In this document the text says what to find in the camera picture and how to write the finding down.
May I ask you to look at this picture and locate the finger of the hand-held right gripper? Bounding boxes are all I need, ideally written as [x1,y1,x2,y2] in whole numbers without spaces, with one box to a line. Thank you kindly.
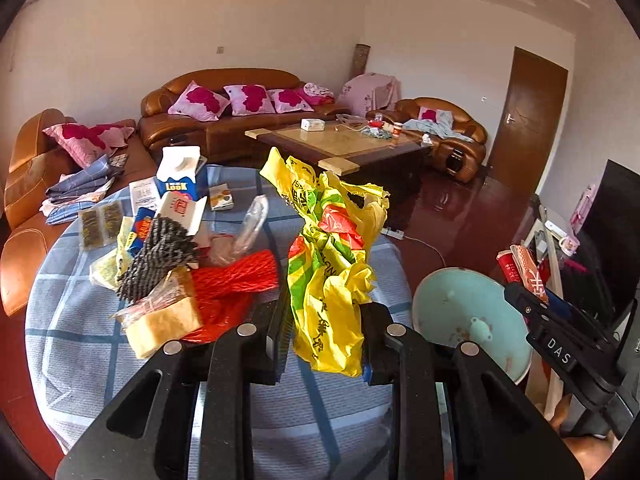
[504,283,551,336]
[545,288,619,349]

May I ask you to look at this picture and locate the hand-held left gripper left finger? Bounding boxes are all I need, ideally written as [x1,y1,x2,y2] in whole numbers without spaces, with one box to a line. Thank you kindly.
[55,290,292,480]

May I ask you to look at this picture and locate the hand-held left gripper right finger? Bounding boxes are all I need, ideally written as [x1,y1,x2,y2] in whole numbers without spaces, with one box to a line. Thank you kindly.
[360,302,587,480]

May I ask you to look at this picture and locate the red plastic bag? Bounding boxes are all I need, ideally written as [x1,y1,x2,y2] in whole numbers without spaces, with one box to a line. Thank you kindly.
[181,290,262,346]

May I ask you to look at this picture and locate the red mesh bag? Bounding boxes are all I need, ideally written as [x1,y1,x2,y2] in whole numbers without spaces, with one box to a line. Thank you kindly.
[192,250,280,302]

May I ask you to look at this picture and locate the yellow printed plastic bag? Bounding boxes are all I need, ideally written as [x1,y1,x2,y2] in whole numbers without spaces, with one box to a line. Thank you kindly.
[260,147,391,378]

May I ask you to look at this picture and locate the tan paper bag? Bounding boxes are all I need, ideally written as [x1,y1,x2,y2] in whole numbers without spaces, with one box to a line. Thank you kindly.
[125,295,203,359]

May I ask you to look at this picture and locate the grey striped net sleeve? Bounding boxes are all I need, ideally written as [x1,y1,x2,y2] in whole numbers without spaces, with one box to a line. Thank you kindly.
[116,217,201,303]

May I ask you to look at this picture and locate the pale yellow plastic bag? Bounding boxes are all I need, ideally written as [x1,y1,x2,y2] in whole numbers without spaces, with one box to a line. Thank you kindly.
[90,216,136,291]

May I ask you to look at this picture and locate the person's right forearm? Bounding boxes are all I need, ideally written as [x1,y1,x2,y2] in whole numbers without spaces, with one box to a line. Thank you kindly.
[550,395,623,480]

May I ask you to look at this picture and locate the black television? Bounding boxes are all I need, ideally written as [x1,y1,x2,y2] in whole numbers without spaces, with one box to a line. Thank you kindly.
[565,159,640,341]

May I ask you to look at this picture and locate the pink toy package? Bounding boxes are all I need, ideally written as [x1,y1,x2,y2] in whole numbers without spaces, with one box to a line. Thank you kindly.
[575,183,599,236]

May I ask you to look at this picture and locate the clear plastic bag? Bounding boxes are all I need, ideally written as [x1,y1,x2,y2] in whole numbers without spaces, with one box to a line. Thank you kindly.
[210,195,273,268]

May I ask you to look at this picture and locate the clear plastic wrapper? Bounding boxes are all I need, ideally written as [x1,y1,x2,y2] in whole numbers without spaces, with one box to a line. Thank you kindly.
[112,265,196,323]

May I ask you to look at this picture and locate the orange snack packet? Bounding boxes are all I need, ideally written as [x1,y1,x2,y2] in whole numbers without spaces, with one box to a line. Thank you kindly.
[207,185,235,211]

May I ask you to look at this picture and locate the white box red label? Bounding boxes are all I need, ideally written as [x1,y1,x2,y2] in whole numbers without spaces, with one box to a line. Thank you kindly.
[158,192,209,252]

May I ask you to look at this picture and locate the brown leather armchair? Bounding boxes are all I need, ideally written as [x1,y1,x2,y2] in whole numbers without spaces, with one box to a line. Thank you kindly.
[367,97,488,183]

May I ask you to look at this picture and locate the blue snack packet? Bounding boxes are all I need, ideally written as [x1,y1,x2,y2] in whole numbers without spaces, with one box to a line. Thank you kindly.
[125,206,162,257]

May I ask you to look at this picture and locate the brown wooden door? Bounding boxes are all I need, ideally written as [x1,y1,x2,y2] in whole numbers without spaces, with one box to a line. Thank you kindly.
[487,46,570,183]

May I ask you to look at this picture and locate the blue white milk carton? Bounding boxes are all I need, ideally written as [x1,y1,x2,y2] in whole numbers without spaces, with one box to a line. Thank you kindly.
[156,146,208,206]

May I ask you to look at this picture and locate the blue plaid tablecloth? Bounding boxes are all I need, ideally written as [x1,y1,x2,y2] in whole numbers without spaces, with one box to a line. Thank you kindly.
[25,162,416,480]

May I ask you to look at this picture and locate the white paper slip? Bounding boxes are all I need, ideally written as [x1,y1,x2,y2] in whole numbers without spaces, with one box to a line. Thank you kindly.
[129,178,159,211]

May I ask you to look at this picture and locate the dark tea packet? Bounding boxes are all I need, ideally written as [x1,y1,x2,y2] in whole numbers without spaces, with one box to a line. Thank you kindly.
[80,207,104,250]
[101,203,124,247]

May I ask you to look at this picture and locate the light blue clothes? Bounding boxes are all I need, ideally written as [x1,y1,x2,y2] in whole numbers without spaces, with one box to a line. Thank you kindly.
[402,110,473,143]

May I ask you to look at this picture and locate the dark wooden coffee table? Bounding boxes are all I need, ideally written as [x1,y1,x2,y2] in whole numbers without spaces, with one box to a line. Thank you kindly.
[245,121,433,198]

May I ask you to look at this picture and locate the long brown leather sofa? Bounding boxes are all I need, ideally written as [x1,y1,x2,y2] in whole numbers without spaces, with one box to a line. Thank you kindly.
[137,69,352,163]

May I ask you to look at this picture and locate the blue plaid cloth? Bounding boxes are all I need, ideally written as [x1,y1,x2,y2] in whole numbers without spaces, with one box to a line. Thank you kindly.
[45,155,126,223]

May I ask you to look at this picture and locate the pink floral cover cloth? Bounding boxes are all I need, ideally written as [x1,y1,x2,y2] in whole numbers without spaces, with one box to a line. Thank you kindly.
[337,73,401,116]

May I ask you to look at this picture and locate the folded pink blanket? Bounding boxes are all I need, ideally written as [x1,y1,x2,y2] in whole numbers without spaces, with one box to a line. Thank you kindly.
[300,82,336,106]

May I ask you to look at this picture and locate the brown leather chaise sofa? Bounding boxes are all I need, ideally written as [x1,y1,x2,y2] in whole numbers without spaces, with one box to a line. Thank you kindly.
[0,108,161,317]

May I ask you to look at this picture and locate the white power cable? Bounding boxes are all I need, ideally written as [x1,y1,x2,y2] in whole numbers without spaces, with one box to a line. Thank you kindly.
[400,234,447,268]

